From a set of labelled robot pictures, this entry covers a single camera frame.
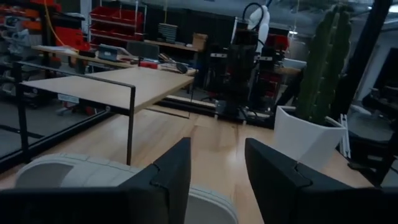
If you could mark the small red object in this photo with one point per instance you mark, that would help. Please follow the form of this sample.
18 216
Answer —
148 65

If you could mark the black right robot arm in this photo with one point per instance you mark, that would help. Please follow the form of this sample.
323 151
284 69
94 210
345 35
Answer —
239 93

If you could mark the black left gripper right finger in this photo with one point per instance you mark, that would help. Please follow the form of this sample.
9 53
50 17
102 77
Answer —
273 180

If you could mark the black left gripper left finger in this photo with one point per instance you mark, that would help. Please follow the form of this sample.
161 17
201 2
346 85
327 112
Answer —
168 174

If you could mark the green cactus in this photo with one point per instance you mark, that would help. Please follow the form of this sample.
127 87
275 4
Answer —
323 68

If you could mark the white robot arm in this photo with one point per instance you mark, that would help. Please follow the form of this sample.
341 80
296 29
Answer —
262 28

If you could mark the white plant pot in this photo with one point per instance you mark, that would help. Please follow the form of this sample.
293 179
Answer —
304 140

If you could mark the stack of dark trays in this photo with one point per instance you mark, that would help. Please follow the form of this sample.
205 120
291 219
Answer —
167 33

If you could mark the orange storage bins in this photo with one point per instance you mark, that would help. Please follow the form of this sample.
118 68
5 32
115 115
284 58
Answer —
68 35

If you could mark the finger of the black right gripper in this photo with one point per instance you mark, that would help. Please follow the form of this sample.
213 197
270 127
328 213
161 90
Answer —
265 67
220 65

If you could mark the red bin rack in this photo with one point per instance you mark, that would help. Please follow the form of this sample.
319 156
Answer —
116 23

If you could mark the grey rubber slide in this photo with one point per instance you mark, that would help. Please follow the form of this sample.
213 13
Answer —
93 171

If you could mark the wooden shelf with black frame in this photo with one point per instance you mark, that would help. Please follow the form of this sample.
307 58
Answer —
124 87

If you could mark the silver aluminium extrusion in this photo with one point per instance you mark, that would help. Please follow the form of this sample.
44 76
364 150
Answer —
344 137

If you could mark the black computer mouse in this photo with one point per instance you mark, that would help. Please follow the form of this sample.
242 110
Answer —
182 68

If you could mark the cardboard box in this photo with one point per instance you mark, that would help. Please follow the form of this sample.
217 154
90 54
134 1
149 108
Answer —
199 42

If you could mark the black office chair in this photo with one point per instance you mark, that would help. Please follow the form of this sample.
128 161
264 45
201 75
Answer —
373 146

